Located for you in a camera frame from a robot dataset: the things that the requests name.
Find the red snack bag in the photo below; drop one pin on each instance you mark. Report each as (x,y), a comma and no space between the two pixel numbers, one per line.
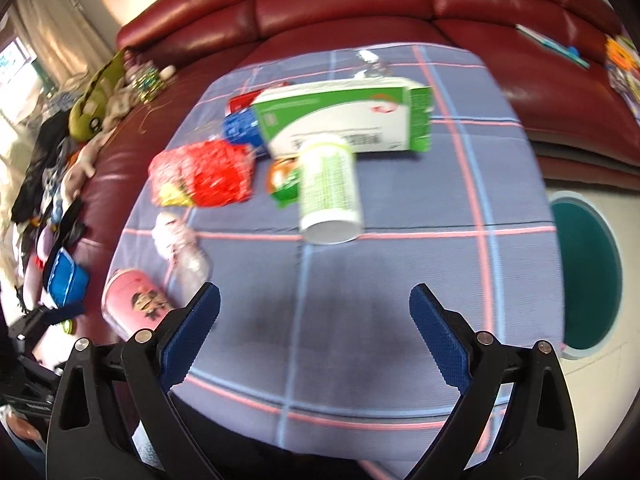
(210,175)

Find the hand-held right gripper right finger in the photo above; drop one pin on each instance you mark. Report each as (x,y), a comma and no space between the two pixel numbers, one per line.
(440,335)

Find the pink printed cup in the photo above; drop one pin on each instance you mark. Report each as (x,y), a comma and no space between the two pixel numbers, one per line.
(135,300)

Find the blue checked blanket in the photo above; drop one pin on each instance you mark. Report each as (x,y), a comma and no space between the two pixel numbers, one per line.
(380,280)

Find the beige curtain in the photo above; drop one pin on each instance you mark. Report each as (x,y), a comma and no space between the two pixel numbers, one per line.
(55,25)

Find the clear crumpled plastic bottle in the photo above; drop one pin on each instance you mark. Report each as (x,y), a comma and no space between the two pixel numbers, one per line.
(182,255)

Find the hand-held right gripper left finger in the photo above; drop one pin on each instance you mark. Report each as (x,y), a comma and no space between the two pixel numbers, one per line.
(192,330)

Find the white bottle with green label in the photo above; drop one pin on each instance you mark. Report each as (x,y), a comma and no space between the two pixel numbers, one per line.
(327,185)

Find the pile of plush toys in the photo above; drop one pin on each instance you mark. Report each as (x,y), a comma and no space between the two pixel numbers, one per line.
(117,105)

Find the blue packet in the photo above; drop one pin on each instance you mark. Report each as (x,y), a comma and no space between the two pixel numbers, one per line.
(240,130)

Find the orange and green packet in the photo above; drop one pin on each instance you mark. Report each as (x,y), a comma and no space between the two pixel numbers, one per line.
(282,185)

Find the green plush toy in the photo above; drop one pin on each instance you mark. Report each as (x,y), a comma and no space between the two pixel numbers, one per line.
(92,105)

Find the blue bag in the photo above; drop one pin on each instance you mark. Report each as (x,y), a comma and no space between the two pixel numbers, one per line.
(62,277)

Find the teal round trash bin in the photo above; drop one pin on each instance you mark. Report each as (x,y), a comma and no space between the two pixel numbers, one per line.
(585,270)

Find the clear plastic wrapper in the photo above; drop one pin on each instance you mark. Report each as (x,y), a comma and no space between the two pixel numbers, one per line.
(371,60)

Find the red soda can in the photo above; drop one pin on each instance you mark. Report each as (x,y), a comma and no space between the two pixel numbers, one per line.
(241,102)

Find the green and white carton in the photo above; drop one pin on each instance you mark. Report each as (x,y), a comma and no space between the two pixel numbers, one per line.
(340,110)

